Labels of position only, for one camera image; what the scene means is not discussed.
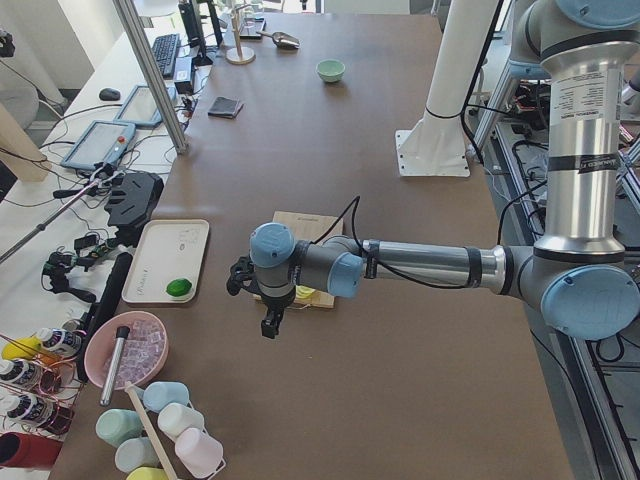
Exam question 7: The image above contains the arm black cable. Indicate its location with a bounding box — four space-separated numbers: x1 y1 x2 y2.
309 195 501 290

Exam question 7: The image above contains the aluminium frame post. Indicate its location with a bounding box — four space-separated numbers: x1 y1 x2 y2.
112 0 188 155

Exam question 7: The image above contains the teach pendant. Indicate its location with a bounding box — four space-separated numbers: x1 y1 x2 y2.
60 121 136 171
114 85 162 129

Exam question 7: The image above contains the pink bowl with ice cubes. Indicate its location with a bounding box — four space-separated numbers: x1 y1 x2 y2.
84 311 169 390

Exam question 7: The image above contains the near teach pendant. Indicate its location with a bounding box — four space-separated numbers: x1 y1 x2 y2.
60 121 136 171

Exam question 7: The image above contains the white plastic cup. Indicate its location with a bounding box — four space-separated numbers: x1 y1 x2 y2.
157 402 205 441

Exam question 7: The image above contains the green lime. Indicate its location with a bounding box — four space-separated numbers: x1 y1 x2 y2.
165 278 192 298

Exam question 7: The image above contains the green plastic cup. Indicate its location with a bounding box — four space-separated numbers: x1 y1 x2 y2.
95 409 143 448

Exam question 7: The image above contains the pink plastic cup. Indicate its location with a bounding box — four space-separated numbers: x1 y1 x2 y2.
174 427 226 479

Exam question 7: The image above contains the bamboo cutting board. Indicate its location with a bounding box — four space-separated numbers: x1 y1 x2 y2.
272 211 344 310

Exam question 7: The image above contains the grey folded cloth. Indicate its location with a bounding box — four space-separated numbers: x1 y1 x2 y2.
207 96 244 119

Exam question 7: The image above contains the metal muddler tube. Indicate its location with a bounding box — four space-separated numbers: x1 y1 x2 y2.
99 326 130 407

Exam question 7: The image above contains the metal scoop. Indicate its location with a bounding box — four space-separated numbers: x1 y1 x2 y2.
258 30 300 50

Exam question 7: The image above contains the black computer mouse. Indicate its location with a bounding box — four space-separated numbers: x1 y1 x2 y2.
98 88 121 101

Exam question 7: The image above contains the blue plastic cup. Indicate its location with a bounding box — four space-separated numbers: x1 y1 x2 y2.
143 381 190 413

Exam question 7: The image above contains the wooden stand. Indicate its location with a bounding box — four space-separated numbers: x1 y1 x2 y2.
225 1 256 65

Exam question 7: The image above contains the wooden cup rack stick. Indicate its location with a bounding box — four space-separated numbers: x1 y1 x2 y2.
124 382 178 480

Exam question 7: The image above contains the white camera pole base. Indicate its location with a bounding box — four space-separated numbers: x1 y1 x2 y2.
395 0 502 177

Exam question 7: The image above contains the black keyboard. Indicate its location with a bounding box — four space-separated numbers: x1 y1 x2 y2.
151 33 180 79

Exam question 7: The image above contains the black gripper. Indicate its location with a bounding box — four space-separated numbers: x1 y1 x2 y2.
261 289 296 339

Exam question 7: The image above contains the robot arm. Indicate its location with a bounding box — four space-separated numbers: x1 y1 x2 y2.
249 1 639 340

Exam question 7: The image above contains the far teach pendant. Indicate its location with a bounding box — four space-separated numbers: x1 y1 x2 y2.
114 85 162 129

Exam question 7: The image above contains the cream rabbit tray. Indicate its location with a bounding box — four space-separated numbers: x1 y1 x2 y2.
122 219 210 304

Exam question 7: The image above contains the green ceramic bowl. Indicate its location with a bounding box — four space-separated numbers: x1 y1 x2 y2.
316 59 346 83

